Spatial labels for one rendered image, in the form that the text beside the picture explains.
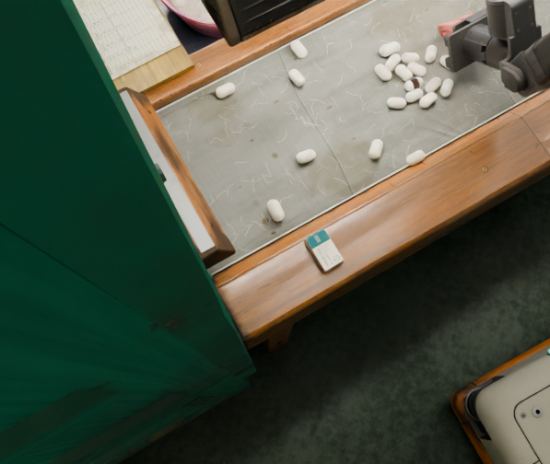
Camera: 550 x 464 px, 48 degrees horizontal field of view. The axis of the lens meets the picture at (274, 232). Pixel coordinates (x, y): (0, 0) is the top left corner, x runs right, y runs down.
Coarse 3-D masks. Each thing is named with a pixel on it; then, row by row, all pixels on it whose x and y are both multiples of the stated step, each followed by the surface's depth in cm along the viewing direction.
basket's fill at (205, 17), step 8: (176, 0) 113; (184, 0) 113; (192, 0) 112; (200, 0) 113; (176, 8) 113; (184, 8) 113; (192, 8) 113; (200, 8) 113; (192, 16) 112; (200, 16) 112; (208, 16) 112
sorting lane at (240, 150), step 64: (384, 0) 112; (448, 0) 112; (256, 64) 109; (320, 64) 109; (384, 64) 109; (192, 128) 105; (256, 128) 105; (320, 128) 106; (384, 128) 106; (448, 128) 106; (256, 192) 102; (320, 192) 103
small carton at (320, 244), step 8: (320, 232) 96; (312, 240) 96; (320, 240) 96; (328, 240) 96; (312, 248) 95; (320, 248) 95; (328, 248) 95; (320, 256) 95; (328, 256) 95; (336, 256) 95; (320, 264) 95; (328, 264) 95; (336, 264) 95
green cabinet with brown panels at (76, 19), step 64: (0, 0) 7; (64, 0) 7; (0, 64) 7; (64, 64) 8; (0, 128) 9; (64, 128) 9; (128, 128) 10; (0, 192) 10; (64, 192) 11; (128, 192) 13; (0, 256) 13; (64, 256) 14; (128, 256) 16; (192, 256) 20; (0, 320) 16; (64, 320) 20; (128, 320) 24; (192, 320) 30; (0, 384) 22; (64, 384) 29; (128, 384) 40; (192, 384) 65; (0, 448) 39; (64, 448) 70
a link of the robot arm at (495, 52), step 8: (496, 40) 95; (504, 40) 92; (488, 48) 96; (496, 48) 94; (504, 48) 93; (488, 56) 96; (496, 56) 94; (504, 56) 93; (488, 64) 97; (496, 64) 95
